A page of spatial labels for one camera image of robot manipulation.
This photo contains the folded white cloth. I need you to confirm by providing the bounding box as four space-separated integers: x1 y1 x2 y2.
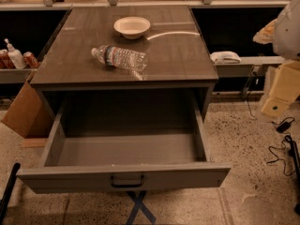
210 51 241 64

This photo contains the white paper bowl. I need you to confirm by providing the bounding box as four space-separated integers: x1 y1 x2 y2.
113 17 151 39

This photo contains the grey metal shelf rail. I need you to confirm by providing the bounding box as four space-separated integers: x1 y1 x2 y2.
216 56 284 78

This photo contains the grey cabinet with wood top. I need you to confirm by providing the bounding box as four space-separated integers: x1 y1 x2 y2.
29 5 219 122

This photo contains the black pole at left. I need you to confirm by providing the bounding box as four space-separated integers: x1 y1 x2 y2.
0 162 21 225

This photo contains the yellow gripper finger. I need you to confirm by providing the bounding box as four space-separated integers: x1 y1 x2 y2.
260 61 300 118

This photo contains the brown cardboard box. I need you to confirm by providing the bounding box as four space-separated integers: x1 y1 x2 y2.
1 71 53 138

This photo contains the clear plastic water bottle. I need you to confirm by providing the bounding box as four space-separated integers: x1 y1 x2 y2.
91 45 148 72

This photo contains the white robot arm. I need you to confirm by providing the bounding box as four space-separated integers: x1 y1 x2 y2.
253 0 300 118

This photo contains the red snack can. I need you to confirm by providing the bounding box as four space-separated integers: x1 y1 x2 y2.
0 49 15 69

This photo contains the open grey top drawer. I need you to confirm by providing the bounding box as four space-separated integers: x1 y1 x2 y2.
18 89 231 193

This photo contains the red soda can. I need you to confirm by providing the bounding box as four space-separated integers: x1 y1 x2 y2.
23 52 39 68

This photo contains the black stand at right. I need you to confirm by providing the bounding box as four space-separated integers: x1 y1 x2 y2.
285 135 300 215

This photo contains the black drawer handle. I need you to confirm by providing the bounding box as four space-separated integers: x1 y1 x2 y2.
110 175 144 188

